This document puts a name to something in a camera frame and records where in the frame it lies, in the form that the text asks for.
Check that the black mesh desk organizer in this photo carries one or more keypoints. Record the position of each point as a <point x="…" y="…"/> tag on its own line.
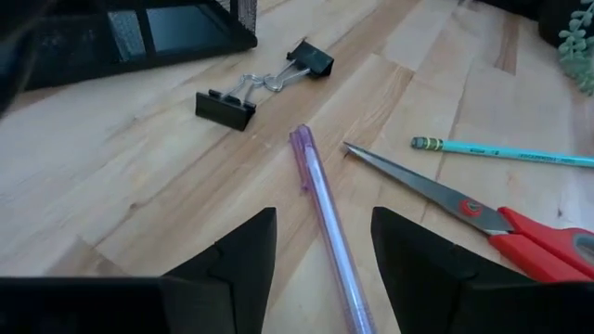
<point x="83" y="51"/>

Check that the black binder clip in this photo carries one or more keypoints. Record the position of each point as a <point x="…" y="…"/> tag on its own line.
<point x="315" y="58"/>
<point x="223" y="111"/>

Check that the small green potted plant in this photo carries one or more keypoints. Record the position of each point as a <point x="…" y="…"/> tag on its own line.
<point x="575" y="46"/>

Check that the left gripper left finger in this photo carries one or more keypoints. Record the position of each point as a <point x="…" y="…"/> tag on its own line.
<point x="232" y="287"/>

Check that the purple translucent pen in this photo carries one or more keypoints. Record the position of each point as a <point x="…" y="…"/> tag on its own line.
<point x="325" y="209"/>

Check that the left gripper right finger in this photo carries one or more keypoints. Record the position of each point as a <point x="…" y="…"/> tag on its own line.
<point x="441" y="292"/>

